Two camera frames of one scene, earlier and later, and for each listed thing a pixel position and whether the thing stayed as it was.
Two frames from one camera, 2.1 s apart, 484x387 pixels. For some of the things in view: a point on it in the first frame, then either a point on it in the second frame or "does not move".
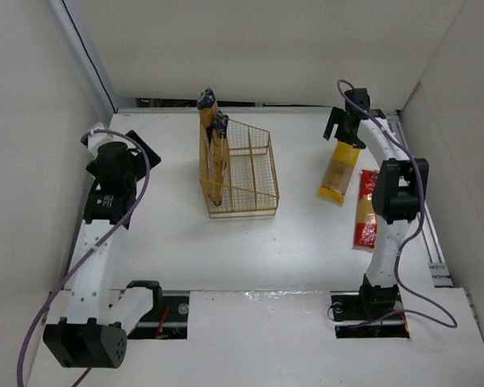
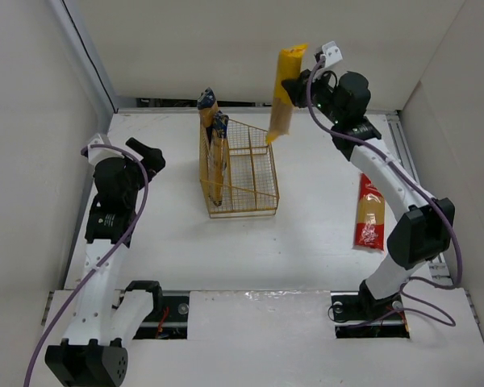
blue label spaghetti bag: [218, 157] does not move
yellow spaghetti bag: [339, 173] -> [292, 62]
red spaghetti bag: [367, 220] does not move
